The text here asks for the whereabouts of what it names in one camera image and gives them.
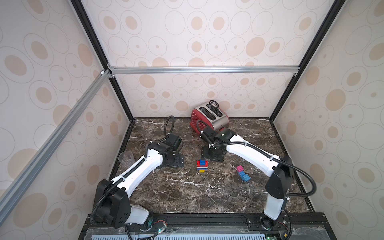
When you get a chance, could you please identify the pink lego brick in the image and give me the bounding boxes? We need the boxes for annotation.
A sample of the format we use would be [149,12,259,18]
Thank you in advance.
[236,166,244,173]

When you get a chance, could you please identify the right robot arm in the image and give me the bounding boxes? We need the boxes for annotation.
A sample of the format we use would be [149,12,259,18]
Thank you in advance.
[197,121,317,229]

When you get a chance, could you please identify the clear plastic cup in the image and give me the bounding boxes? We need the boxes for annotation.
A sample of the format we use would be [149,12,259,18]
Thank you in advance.
[118,151,136,169]

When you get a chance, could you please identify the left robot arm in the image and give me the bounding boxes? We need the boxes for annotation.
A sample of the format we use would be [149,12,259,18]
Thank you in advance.
[90,134,184,229]

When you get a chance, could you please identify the aluminium frame bar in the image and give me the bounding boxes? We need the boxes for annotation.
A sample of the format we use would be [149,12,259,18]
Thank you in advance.
[1,70,111,225]
[110,66,300,75]

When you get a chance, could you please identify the left aluminium frame bar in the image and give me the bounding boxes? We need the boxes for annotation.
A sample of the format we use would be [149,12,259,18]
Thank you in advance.
[1,70,111,225]

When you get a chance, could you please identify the light blue long lego brick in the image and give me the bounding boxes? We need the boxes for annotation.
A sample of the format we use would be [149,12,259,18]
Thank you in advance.
[238,171,251,182]

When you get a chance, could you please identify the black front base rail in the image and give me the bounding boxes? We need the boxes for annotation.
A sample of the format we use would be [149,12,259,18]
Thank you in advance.
[79,213,336,240]

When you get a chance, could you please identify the teal small lego brick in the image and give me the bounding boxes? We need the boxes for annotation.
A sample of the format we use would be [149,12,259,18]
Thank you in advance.
[241,174,251,182]

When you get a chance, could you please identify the red lego brick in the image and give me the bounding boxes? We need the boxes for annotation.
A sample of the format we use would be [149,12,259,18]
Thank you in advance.
[197,160,209,169]

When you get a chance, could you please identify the red and steel toaster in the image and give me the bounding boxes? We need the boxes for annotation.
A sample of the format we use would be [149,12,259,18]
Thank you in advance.
[190,100,230,134]

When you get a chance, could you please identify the back aluminium frame bar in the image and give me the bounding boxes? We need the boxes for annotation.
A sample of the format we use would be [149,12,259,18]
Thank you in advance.
[110,66,300,75]

